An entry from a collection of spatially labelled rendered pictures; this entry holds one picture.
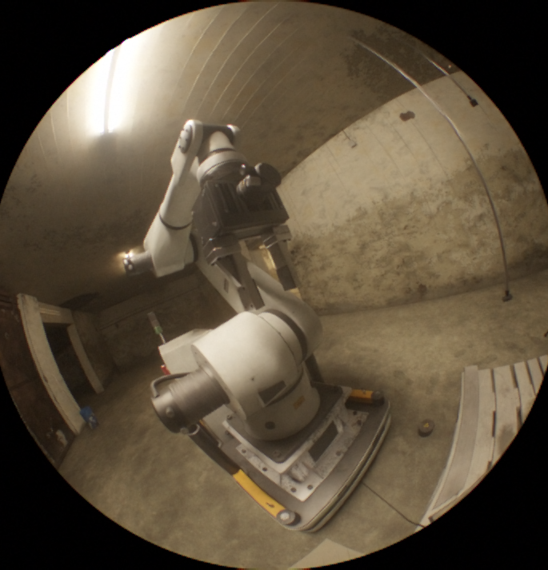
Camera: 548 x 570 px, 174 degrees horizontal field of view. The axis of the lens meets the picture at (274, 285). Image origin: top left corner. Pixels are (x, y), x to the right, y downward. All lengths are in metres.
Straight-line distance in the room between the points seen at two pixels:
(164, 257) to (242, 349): 0.70
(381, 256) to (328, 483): 2.79
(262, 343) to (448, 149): 3.02
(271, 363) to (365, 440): 0.74
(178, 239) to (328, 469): 1.38
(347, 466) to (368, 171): 3.15
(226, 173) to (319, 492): 1.22
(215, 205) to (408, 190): 2.66
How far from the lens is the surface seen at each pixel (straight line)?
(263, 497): 1.01
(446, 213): 2.85
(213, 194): 0.42
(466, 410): 1.34
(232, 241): 0.42
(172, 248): 1.02
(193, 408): 0.55
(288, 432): 0.81
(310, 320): 0.67
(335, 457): 1.04
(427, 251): 2.87
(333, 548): 1.26
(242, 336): 0.52
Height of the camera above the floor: 1.25
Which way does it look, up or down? 4 degrees down
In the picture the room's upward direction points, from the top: 23 degrees counter-clockwise
